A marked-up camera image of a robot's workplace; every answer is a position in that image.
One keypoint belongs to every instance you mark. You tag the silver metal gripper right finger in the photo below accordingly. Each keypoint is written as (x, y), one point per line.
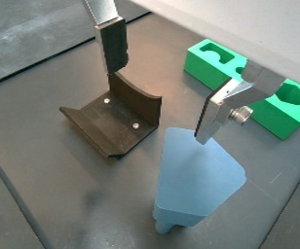
(227, 103)

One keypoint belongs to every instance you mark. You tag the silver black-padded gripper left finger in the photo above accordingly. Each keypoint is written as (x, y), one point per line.
(110, 32)

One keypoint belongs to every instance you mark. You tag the blue three-prong block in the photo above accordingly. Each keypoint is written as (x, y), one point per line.
(200, 176)

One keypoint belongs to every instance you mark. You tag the green shape-sorting foam board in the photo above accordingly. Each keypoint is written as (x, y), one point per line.
(213, 64)

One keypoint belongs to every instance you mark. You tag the black curved holder stand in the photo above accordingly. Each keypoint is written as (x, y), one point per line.
(120, 118)

